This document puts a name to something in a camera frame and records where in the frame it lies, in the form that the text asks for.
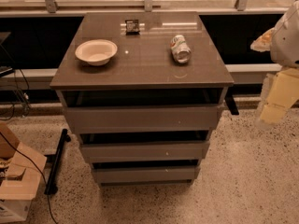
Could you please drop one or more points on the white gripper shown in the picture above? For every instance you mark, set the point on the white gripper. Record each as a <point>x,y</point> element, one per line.
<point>287,44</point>

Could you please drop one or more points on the grey top drawer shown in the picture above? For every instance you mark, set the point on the grey top drawer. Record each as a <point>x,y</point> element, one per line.
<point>142,119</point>

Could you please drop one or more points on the grey drawer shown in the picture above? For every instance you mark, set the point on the grey drawer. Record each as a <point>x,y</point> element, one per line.
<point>144,152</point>
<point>142,119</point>
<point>136,175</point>

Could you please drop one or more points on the grey middle drawer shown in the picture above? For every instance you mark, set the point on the grey middle drawer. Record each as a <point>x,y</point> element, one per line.
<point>144,152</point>

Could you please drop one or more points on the grey drawer cabinet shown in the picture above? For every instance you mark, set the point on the grey drawer cabinet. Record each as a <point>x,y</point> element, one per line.
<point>143,73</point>

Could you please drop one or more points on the grey bottom drawer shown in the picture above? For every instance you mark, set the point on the grey bottom drawer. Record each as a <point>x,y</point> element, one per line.
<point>136,175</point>

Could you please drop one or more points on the open cardboard box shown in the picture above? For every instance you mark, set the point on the open cardboard box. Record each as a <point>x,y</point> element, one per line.
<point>21,168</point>

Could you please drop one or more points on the black stand right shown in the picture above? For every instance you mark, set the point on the black stand right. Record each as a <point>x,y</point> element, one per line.
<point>230,102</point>

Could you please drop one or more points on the crushed soda can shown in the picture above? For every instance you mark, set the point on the crushed soda can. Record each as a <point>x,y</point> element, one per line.
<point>180,49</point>

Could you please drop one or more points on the small black box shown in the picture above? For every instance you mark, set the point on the small black box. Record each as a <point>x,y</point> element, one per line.
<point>132,26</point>

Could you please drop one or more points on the white paper bowl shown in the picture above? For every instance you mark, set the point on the white paper bowl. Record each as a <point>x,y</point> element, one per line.
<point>96,52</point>

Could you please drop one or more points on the black floor stand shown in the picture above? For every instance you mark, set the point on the black floor stand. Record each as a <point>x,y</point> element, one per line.
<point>51,187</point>

